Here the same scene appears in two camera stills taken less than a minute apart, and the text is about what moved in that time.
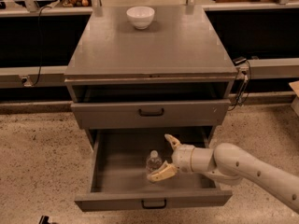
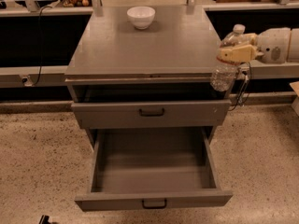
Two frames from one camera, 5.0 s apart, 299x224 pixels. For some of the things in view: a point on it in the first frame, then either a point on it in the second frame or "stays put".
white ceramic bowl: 140,17 stays put
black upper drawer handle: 150,114 stays put
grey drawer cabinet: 176,74 stays put
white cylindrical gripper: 181,158 → 274,44
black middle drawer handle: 154,206 stays put
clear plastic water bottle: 153,162 → 223,75
